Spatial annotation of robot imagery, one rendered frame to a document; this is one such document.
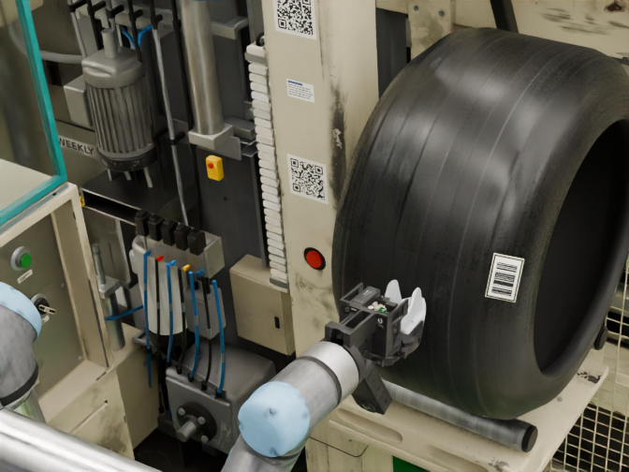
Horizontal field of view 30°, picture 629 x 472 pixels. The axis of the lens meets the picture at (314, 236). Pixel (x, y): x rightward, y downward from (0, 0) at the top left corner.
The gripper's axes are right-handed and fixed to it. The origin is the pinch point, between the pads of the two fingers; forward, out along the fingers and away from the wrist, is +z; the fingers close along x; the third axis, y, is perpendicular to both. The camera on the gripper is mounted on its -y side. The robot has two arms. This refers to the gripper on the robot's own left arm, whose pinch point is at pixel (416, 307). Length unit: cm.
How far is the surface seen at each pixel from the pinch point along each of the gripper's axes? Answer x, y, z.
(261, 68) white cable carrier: 40.3, 19.2, 20.1
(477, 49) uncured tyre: 6.4, 27.6, 26.4
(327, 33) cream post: 26.6, 28.3, 18.0
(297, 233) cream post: 35.5, -9.9, 22.7
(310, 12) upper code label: 29.3, 31.1, 17.6
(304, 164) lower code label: 32.6, 4.5, 20.8
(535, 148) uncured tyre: -9.2, 20.8, 13.7
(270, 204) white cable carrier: 41.3, -6.3, 23.3
